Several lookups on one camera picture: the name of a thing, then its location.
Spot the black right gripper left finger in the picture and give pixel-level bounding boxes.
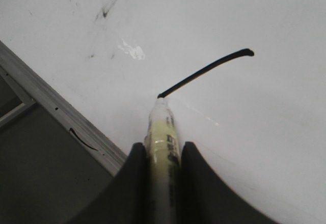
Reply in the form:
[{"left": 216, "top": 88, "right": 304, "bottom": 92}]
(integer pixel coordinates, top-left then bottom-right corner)
[{"left": 67, "top": 143, "right": 148, "bottom": 223}]

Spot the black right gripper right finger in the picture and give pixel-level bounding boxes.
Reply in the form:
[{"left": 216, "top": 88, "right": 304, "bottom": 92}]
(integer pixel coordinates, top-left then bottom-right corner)
[{"left": 180, "top": 142, "right": 275, "bottom": 223}]

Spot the white taped whiteboard marker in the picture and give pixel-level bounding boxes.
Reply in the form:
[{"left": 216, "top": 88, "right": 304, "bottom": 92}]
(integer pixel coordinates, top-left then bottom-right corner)
[{"left": 145, "top": 97, "right": 180, "bottom": 223}]

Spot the white whiteboard with aluminium frame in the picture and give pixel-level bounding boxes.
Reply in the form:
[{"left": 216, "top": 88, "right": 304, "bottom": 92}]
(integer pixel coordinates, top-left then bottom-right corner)
[{"left": 1, "top": 0, "right": 325, "bottom": 223}]

